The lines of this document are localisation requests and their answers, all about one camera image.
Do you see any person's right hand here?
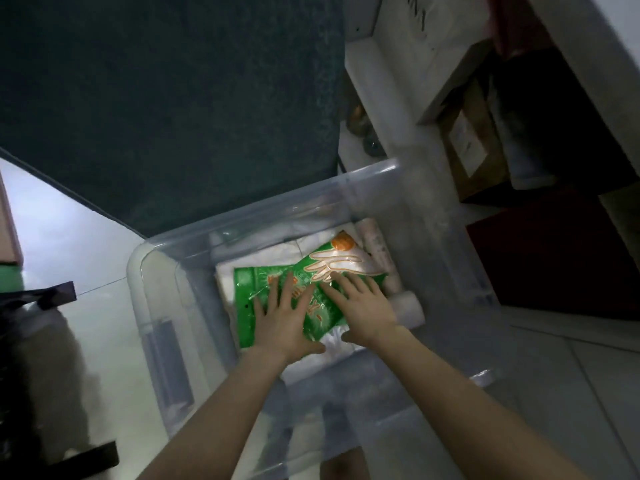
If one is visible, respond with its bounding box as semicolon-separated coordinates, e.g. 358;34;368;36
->
319;271;402;349

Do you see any person's left hand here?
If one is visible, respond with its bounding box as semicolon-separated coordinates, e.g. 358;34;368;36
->
251;272;327;364

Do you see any green plastic packet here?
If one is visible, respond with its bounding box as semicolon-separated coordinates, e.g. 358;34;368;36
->
233;230;390;349

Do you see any person's right forearm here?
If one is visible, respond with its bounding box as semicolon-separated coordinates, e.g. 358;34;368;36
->
372;327;593;480

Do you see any person's left forearm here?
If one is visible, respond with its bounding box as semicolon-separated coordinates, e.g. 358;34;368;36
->
134;345;307;480

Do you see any short white paper roll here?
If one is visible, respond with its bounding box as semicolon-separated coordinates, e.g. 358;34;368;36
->
389;290;427;329

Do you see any white plastic bag bundle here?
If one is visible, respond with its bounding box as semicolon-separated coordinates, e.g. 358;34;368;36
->
214;234;368;385

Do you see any long white paper roll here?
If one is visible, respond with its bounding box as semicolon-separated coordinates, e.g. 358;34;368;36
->
356;219;403;295

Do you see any clear plastic storage bin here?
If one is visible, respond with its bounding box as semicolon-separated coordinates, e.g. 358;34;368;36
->
126;157;517;480

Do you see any person's leg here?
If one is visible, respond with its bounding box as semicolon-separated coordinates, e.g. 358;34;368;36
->
319;445;372;480

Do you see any small dark round object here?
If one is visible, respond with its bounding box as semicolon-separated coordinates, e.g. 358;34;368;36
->
361;132;387;158

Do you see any brown cardboard box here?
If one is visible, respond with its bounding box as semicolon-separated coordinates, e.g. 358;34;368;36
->
439;77;512;201

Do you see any dark red box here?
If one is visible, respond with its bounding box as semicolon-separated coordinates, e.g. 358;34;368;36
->
465;192;640;321

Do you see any white shelf unit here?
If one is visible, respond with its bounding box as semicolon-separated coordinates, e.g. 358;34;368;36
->
338;0;640;225

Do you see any dark green fabric panel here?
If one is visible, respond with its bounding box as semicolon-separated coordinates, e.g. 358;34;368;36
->
0;0;347;239

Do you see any white carton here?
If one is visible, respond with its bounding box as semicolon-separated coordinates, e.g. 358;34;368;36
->
371;0;497;126

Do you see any brown wooden furniture edge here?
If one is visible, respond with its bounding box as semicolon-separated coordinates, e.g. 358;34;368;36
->
0;172;24;268

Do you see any black frame object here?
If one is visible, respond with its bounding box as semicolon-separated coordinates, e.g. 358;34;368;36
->
0;281;121;480

